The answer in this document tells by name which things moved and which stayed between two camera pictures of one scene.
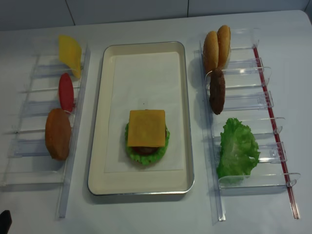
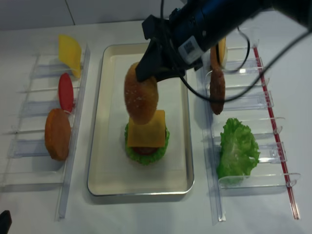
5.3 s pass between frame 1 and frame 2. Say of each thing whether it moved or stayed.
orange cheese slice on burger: stayed
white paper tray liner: stayed
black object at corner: stayed
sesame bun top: moved
